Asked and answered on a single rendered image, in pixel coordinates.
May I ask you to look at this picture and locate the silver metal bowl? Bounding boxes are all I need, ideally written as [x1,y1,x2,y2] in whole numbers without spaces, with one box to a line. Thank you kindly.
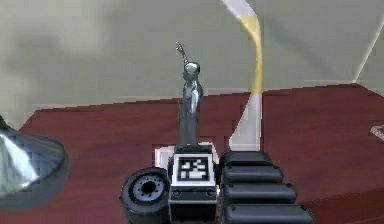
[0,114,71,212]

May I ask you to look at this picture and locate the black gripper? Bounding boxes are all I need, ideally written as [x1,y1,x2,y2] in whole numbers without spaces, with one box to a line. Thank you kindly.
[119,166,172,224]

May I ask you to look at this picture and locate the white and yellow curved lamp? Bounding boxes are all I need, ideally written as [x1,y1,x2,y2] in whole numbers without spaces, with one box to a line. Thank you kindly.
[220,0,265,152]

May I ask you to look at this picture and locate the small grey flat object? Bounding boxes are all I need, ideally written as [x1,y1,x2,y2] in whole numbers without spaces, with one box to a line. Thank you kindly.
[369,124,384,142]

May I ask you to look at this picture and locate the silver statue on white base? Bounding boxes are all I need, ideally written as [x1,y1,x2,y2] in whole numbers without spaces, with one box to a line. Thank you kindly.
[154,40,221,170]

